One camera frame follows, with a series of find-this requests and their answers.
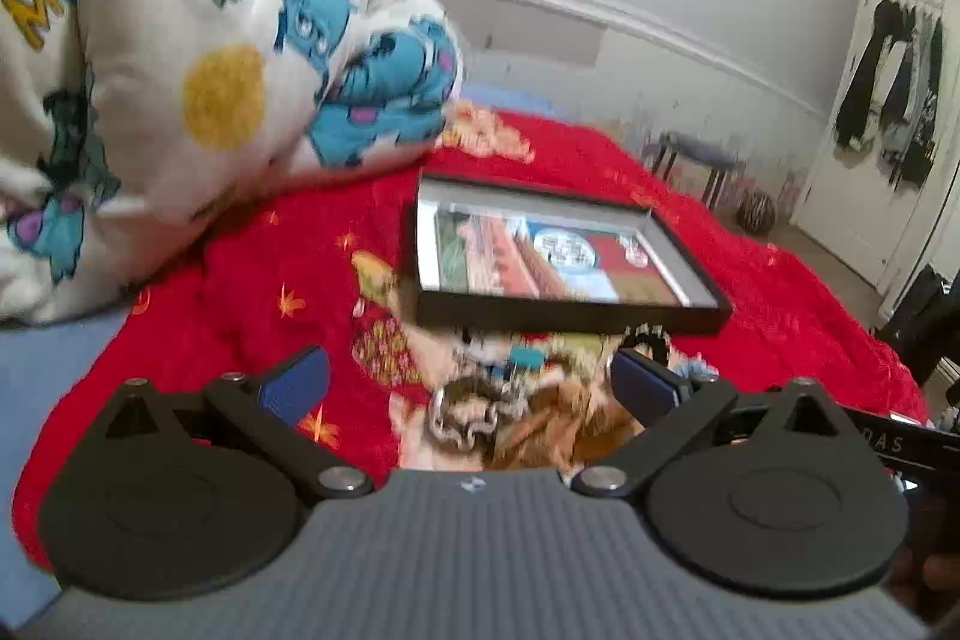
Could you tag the dark cloth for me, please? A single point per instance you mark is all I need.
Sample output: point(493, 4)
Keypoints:
point(926, 321)

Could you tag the cartoon printed quilt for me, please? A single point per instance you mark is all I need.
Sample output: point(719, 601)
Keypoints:
point(187, 10)

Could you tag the red bear print blanket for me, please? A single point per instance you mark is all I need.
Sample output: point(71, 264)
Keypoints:
point(225, 280)

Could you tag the hanging dark clothes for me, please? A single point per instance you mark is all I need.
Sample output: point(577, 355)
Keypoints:
point(877, 78)

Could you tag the round blue stool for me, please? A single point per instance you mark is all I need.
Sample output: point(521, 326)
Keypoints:
point(701, 149)

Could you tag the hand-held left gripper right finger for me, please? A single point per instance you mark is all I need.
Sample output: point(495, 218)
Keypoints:
point(637, 379)

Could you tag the black scrunchie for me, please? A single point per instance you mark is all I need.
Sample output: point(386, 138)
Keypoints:
point(649, 334)

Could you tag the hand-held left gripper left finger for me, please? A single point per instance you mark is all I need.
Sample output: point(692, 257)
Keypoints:
point(296, 379)

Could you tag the small teal hair clip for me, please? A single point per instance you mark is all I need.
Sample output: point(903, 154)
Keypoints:
point(526, 358)

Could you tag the dark ball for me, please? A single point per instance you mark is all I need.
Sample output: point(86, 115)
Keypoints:
point(756, 211)

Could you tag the black shallow box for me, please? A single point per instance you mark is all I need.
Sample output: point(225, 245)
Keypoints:
point(570, 315)

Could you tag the white door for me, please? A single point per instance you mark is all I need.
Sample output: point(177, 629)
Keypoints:
point(832, 197)

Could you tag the white wall moulding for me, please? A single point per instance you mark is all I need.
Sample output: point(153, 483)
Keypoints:
point(637, 21)

